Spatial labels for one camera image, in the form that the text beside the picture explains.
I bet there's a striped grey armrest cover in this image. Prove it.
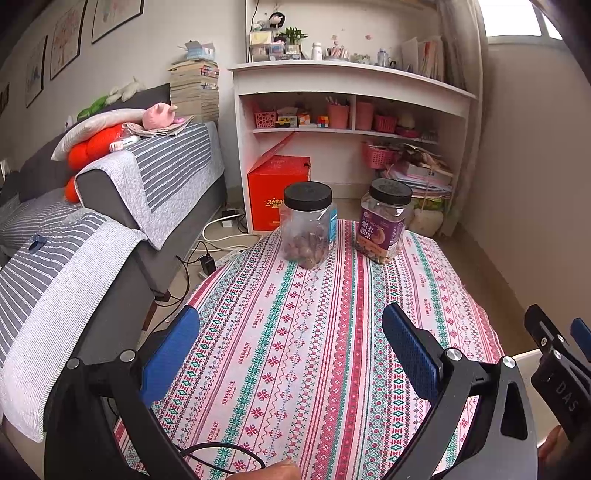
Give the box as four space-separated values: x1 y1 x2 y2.
76 121 225 250

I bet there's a stack of books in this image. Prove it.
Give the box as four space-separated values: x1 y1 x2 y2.
168 60 220 123

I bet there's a stack of papers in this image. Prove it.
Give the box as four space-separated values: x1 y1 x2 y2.
383 145 455 199

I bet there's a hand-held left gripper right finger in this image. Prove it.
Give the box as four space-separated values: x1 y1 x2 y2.
382 302 539 480

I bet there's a white cable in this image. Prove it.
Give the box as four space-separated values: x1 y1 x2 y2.
201 217 259 259

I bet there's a window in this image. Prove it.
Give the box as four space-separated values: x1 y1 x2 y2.
480 0 564 44

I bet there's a blue tissue box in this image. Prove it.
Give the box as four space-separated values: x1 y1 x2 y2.
185 41 217 63

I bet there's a narrow framed wall picture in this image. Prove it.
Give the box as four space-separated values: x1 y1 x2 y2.
25 36 48 108

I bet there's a person's left hand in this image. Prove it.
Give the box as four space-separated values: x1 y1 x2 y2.
252 459 301 480

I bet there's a pink pig plush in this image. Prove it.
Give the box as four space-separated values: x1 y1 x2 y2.
142 102 178 131

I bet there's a person's right hand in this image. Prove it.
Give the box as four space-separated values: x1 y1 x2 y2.
538 425 566 462

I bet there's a clear jar purple label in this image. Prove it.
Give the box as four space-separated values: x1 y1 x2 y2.
355 179 413 265

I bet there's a white plush toy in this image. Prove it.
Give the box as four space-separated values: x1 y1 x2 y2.
105 76 146 106

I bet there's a white bookshelf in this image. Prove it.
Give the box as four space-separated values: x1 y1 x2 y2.
228 0 478 236

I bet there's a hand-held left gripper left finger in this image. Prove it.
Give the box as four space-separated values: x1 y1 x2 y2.
44 305 201 480

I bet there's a clear jar blue label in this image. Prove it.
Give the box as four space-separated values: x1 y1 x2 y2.
283 182 338 270

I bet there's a beige curtain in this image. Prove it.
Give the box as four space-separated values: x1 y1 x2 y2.
438 0 490 97

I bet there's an orange plush toy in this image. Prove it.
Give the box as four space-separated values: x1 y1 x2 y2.
65 124 127 203

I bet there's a large framed wall picture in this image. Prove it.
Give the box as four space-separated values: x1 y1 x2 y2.
50 0 88 80

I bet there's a white plastic bag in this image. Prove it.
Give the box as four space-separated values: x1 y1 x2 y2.
409 208 444 237

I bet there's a red cardboard box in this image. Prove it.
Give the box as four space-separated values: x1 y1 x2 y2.
247 134 311 232

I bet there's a white pillow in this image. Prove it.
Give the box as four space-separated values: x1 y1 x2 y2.
50 108 139 161

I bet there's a patterned pink green tablecloth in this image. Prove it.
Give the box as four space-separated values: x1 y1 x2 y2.
113 217 506 480

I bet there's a pink hanging basket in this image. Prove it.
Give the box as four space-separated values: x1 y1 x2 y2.
365 143 398 169

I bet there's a striped grey seat cover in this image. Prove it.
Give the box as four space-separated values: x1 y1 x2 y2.
0 208 148 444

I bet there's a green plush toy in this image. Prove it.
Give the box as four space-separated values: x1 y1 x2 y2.
76 96 109 121

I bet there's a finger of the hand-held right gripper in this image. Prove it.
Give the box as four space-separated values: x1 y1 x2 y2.
524 305 568 356
570 318 591 361

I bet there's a dark grey sofa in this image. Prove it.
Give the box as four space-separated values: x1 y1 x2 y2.
0 83 227 370

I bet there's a pink pen cup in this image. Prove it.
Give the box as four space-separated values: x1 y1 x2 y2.
328 104 350 130

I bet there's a black cable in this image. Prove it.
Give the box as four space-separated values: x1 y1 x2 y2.
182 442 269 474

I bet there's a row of upright books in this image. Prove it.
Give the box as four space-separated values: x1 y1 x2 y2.
401 34 455 84

